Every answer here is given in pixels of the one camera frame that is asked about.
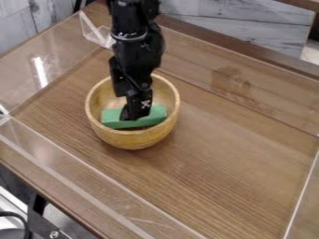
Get green rectangular block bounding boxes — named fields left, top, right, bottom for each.
left=101, top=105, right=168, bottom=130

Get black table leg frame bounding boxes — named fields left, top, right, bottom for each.
left=28, top=194, right=72, bottom=239

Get brown wooden bowl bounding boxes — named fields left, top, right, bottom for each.
left=84, top=74, right=180, bottom=150

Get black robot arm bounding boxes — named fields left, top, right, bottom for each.
left=105, top=0, right=164, bottom=120

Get black cable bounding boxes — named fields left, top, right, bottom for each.
left=0, top=210, right=32, bottom=239

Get clear acrylic tray walls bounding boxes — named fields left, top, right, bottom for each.
left=0, top=17, right=319, bottom=239

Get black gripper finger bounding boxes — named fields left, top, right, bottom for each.
left=120, top=89, right=154, bottom=120
left=108, top=58, right=131, bottom=97

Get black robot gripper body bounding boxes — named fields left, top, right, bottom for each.
left=111, top=31, right=164, bottom=91

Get clear acrylic corner bracket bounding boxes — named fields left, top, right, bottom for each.
left=79, top=11, right=115, bottom=49

